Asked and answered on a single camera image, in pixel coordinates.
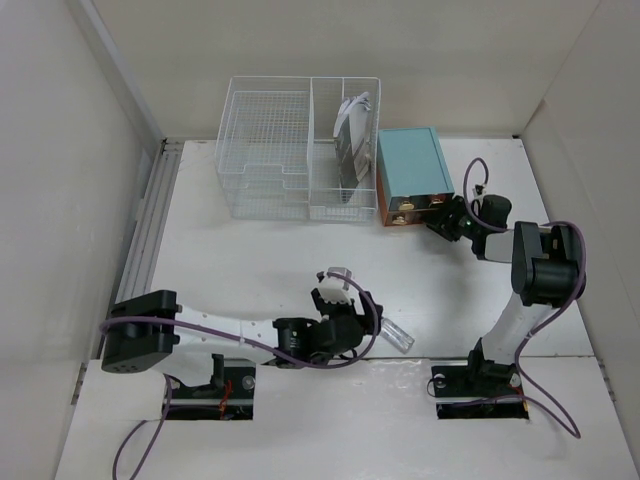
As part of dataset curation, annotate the clear bottle blue cap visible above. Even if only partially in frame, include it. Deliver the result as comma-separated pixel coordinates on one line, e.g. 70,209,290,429
380,317,415,354

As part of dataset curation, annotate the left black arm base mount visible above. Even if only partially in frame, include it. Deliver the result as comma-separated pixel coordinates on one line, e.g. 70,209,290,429
166,354,256,421

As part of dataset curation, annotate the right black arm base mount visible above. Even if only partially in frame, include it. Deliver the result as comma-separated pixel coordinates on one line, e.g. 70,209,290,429
430,348,529,420

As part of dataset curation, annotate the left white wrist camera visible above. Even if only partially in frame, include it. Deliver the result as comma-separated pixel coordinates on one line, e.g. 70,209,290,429
316,267,352,304

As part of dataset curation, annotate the aluminium rail frame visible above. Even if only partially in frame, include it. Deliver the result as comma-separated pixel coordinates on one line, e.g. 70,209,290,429
111,139,184,304

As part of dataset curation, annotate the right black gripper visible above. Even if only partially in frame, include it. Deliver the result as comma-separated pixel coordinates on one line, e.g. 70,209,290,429
420,194,483,240

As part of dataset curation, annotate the grey white manual booklet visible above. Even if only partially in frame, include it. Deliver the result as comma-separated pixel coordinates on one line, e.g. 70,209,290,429
333,91,371,204

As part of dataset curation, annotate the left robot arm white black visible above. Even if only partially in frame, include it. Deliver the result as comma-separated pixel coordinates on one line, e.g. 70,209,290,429
100,288,383,397

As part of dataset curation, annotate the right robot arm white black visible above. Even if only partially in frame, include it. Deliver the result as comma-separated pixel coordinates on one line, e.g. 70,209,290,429
423,195,586,397

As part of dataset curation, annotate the white wire desk organizer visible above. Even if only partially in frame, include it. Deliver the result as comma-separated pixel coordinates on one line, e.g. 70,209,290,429
215,76,381,223

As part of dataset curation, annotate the teal orange drawer box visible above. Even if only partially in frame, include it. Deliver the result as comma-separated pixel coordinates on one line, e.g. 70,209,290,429
376,127,454,227

